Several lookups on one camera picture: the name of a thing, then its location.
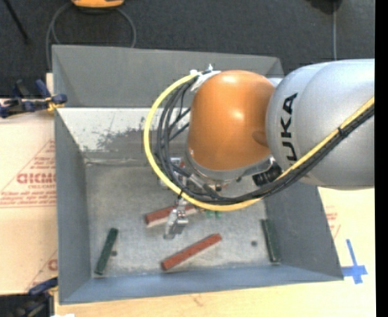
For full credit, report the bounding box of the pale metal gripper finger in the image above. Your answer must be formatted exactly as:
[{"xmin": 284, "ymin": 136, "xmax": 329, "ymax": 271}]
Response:
[
  {"xmin": 163, "ymin": 209, "xmax": 179, "ymax": 240},
  {"xmin": 174, "ymin": 209, "xmax": 190, "ymax": 235}
]

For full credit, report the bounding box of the red-brown flat block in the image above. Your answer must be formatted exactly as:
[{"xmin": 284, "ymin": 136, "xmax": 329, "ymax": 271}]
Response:
[
  {"xmin": 144, "ymin": 203, "xmax": 202, "ymax": 229},
  {"xmin": 160, "ymin": 232, "xmax": 223, "ymax": 272}
]

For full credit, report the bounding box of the grey metal bin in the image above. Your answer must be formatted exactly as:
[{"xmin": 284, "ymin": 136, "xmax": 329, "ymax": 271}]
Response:
[{"xmin": 51, "ymin": 44, "xmax": 344, "ymax": 305}]

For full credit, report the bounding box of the dark green flat block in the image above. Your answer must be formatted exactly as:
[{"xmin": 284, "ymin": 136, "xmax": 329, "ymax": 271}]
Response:
[
  {"xmin": 94, "ymin": 227, "xmax": 119, "ymax": 276},
  {"xmin": 260, "ymin": 218, "xmax": 282, "ymax": 264}
]

